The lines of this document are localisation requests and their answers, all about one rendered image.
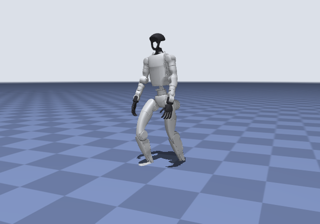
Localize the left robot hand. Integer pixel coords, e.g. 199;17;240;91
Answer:
160;97;174;119

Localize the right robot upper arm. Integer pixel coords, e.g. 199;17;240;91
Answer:
140;57;149;84

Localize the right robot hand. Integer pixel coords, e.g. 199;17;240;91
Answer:
131;96;138;116

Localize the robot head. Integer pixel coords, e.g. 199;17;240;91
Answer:
149;33;165;55

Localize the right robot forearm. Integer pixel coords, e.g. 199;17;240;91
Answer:
133;80;145;101

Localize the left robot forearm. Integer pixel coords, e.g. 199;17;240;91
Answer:
167;75;178;103

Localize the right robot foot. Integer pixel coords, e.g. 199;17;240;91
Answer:
138;161;151;166

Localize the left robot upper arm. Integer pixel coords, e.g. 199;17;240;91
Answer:
164;55;178;83

